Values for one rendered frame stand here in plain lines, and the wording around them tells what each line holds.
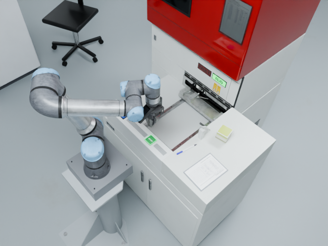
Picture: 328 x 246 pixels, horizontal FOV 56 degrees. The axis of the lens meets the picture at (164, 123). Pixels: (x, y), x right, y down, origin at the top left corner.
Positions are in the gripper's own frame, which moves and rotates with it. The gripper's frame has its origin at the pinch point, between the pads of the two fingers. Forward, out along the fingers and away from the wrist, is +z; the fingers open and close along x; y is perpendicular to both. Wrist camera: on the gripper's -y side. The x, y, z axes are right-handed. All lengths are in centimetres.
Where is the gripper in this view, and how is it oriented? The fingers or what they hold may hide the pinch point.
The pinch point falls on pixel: (149, 126)
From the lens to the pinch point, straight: 171.0
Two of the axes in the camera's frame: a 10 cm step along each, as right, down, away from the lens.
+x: -6.7, -6.0, 4.4
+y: 7.4, -5.1, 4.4
